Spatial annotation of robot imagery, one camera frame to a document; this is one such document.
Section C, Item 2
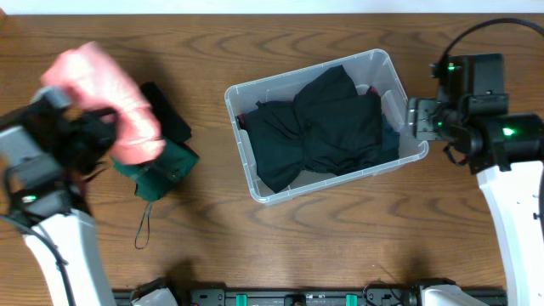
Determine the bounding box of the dark green taped garment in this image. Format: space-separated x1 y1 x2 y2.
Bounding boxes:
112 139 199 250

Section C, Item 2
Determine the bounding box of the red navy plaid shirt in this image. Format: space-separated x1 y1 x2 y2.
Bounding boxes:
236 86 382 129

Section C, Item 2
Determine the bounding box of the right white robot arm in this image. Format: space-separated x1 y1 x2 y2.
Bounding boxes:
406 93 543 305

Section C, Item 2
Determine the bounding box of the dark navy garment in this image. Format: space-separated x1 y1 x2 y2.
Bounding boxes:
378 115 400 164

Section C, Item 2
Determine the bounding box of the clear plastic storage bin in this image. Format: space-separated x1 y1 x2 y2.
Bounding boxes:
224 48 429 206

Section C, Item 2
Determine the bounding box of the pink satin garment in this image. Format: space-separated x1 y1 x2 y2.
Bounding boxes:
41 42 166 165

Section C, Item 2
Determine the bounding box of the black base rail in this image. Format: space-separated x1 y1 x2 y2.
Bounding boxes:
113 278 508 306

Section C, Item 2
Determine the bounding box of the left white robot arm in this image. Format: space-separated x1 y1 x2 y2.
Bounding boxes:
1 102 118 305

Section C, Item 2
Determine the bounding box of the black garment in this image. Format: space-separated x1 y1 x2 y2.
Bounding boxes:
243 65 384 193
139 82 192 144

